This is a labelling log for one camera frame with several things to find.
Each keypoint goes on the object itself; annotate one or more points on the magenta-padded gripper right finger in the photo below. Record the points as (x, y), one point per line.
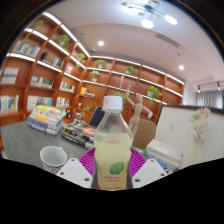
(150, 171)

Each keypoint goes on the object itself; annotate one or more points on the beige chair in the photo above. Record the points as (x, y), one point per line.
(147, 133)

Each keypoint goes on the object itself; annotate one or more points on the small white wall switch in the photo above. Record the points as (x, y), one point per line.
(172, 126)

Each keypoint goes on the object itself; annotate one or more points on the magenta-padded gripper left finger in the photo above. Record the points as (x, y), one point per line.
(74, 172)

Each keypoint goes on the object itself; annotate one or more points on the white patterned cup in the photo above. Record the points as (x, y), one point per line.
(53, 160)

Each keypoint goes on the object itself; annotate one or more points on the grey curtain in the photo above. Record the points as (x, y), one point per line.
(209, 99)

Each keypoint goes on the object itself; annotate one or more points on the clear bottle with yellow drink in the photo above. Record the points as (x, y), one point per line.
(112, 153)

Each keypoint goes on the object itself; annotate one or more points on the wooden artist mannequin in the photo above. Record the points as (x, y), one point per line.
(136, 115)

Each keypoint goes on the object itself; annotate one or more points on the round recessed ceiling light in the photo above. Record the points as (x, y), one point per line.
(181, 67)
(100, 43)

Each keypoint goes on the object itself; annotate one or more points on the dark blue chair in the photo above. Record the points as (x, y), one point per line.
(97, 116)

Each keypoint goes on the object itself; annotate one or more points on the ceiling air vent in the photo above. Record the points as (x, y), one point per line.
(168, 40)

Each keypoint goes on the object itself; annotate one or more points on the multi-bulb ceiling lamp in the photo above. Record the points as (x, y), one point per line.
(147, 23)

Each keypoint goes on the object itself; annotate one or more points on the pink and white flower bunch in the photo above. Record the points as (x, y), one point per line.
(200, 123)

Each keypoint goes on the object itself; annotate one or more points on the wooden shelf unit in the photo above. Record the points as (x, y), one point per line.
(100, 76)

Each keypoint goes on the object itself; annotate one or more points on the black ceiling track light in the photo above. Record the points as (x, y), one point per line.
(208, 85)

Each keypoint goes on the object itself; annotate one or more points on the stack of dark books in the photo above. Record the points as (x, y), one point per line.
(78, 133)

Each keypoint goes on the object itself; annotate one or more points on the stack of colourful books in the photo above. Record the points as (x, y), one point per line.
(46, 120)

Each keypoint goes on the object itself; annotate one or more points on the green tissue box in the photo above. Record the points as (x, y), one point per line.
(141, 151)

